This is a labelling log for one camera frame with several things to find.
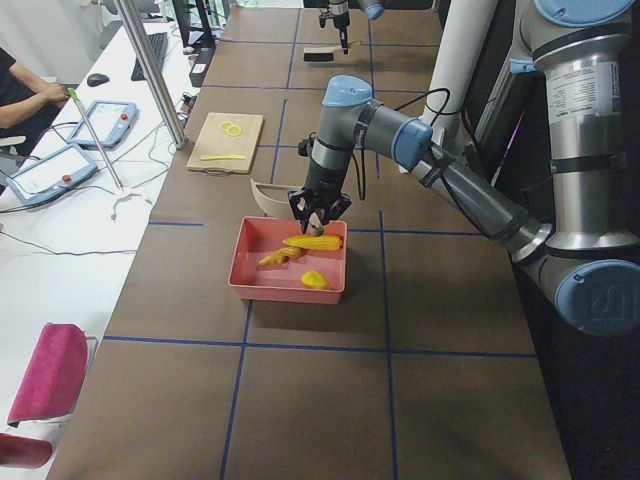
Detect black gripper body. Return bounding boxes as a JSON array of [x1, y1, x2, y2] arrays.
[[318, 0, 350, 30], [288, 139, 352, 222]]

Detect yellow toy corn cob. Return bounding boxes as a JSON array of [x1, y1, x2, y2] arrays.
[[282, 234, 343, 251]]

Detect tan toy ginger root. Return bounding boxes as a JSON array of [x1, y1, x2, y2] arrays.
[[258, 246, 304, 266]]

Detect beige plastic dustpan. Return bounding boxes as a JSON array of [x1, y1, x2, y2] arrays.
[[250, 178, 301, 220]]

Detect beige hand brush black bristles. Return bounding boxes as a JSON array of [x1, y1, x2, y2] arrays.
[[303, 40, 363, 63]]

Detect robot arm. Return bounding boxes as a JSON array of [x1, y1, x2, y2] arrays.
[[315, 0, 385, 30], [288, 1, 639, 337]]

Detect person's forearm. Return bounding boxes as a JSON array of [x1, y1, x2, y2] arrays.
[[0, 93, 50, 129]]

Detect pink plastic bin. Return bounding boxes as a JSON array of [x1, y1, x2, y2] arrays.
[[228, 217, 348, 304]]

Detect person's hand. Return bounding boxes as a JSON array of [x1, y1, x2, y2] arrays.
[[42, 84, 70, 103]]

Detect bamboo cutting board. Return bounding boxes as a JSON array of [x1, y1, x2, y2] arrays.
[[186, 112, 264, 174]]

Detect lower lemon slice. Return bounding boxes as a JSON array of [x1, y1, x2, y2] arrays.
[[225, 125, 243, 137]]

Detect yellow-green plastic knife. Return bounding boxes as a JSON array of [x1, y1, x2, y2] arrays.
[[199, 154, 246, 161]]

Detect black keyboard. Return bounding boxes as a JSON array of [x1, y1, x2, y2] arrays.
[[130, 31, 170, 82]]

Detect far blue teach pendant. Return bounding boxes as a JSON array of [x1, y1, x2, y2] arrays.
[[67, 101, 139, 150]]

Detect blue teach pendant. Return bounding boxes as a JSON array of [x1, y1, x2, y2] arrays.
[[7, 145, 98, 206], [67, 101, 139, 150]]

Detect near blue teach pendant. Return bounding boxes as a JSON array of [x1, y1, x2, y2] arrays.
[[7, 145, 98, 206]]

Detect black computer mouse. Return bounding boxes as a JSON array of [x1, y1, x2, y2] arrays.
[[86, 73, 110, 87]]

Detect thin metal rod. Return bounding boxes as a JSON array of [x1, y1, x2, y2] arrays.
[[67, 88, 125, 194]]

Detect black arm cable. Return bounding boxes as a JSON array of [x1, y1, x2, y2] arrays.
[[349, 87, 454, 201]]

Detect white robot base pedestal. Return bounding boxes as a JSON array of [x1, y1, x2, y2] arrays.
[[421, 0, 498, 173]]

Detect aluminium frame post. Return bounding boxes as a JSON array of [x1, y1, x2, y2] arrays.
[[115, 0, 187, 150]]

